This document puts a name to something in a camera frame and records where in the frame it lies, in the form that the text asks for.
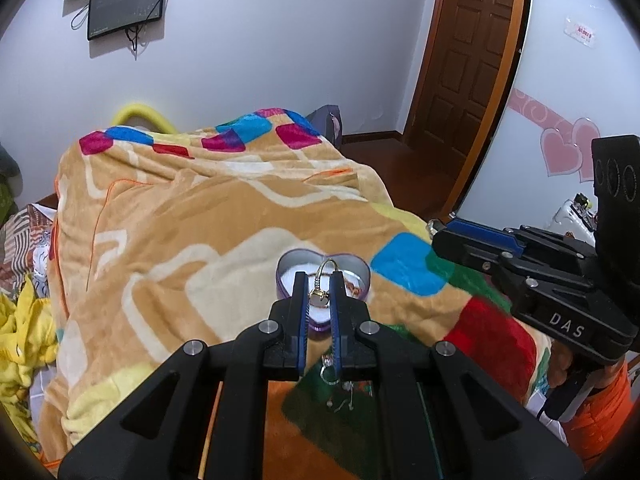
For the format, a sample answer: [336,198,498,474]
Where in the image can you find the grey green plush toy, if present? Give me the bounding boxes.
[0,142,23,226]

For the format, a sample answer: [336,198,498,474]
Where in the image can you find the pink heart wall sticker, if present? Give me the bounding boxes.
[509,87,602,184]

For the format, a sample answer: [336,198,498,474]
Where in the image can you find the brown wooden door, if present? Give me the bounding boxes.
[402,0,532,216]

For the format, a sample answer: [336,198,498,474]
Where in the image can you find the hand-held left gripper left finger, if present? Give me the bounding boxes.
[57,271,308,480]

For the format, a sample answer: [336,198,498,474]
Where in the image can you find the person's right hand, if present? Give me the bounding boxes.
[594,355,628,392]

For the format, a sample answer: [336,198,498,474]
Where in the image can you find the grey bag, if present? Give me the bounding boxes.
[305,105,345,150]

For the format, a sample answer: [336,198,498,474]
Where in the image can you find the striped patterned bed sheet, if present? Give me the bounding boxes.
[0,202,60,301]

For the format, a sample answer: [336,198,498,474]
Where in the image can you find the silver earrings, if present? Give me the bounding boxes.
[325,382,360,412]

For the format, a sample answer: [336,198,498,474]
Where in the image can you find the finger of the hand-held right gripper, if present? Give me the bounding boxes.
[426,217,597,267]
[431,230,543,313]

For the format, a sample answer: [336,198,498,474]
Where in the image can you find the small black wall monitor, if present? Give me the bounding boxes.
[87,0,168,42]

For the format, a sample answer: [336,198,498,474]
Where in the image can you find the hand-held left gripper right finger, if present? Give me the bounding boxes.
[330,271,586,480]

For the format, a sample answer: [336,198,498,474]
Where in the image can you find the colourful patterned plush blanket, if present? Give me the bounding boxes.
[44,107,557,480]

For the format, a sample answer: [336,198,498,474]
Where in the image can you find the yellow cloth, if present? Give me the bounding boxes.
[0,275,60,456]

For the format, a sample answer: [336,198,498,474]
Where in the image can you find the white wall label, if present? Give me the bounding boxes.
[564,16,599,47]

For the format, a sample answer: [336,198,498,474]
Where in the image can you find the white plastic device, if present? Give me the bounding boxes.
[549,192,600,241]

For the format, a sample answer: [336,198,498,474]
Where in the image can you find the yellow foam tube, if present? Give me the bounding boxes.
[110,103,176,134]

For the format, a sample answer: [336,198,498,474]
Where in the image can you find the purple heart-shaped tin box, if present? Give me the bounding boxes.
[275,248,372,332]

